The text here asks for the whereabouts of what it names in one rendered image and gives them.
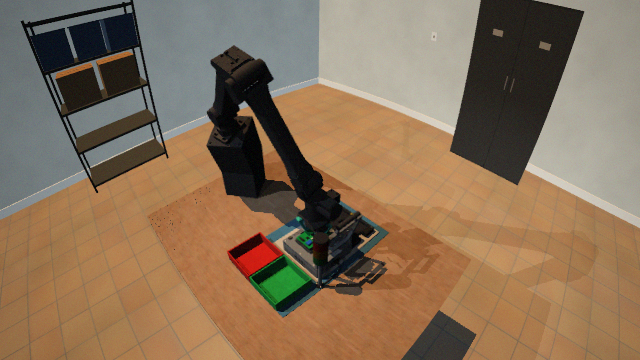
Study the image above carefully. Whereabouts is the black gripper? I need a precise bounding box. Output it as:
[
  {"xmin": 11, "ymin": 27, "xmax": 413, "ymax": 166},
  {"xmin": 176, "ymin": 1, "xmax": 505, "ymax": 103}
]
[{"xmin": 296, "ymin": 206, "xmax": 332, "ymax": 234}]

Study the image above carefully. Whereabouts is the green circuit board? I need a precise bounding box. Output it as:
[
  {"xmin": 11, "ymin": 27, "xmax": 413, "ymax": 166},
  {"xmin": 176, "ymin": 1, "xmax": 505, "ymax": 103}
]
[{"xmin": 296, "ymin": 229, "xmax": 332, "ymax": 249}]

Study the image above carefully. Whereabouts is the red open box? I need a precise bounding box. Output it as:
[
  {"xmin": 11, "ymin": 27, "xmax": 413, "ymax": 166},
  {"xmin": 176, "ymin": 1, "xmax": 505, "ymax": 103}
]
[{"xmin": 227, "ymin": 232, "xmax": 283, "ymax": 283}]

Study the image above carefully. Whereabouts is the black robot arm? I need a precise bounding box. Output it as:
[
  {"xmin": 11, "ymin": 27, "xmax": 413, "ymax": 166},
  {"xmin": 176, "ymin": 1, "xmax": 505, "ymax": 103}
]
[{"xmin": 207, "ymin": 45, "xmax": 342, "ymax": 221}]

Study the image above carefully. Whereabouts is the green bin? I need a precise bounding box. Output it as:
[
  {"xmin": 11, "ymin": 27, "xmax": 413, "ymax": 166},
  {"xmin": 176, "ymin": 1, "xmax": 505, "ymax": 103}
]
[{"xmin": 249, "ymin": 255, "xmax": 312, "ymax": 311}]

